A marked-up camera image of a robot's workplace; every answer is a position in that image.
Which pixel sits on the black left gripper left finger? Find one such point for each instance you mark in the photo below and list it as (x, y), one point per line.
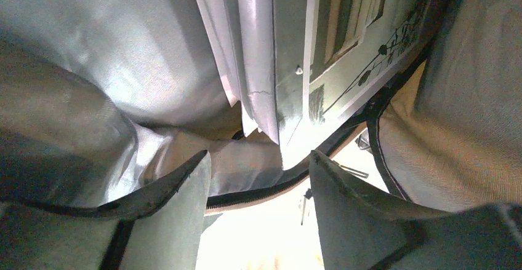
(155, 227)

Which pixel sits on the cream canvas student bag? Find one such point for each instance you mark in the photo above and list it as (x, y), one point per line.
(446, 126)

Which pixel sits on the grey ianra book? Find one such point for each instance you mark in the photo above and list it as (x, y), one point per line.
(301, 68)

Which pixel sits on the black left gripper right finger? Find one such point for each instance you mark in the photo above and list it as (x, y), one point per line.
(363, 227)

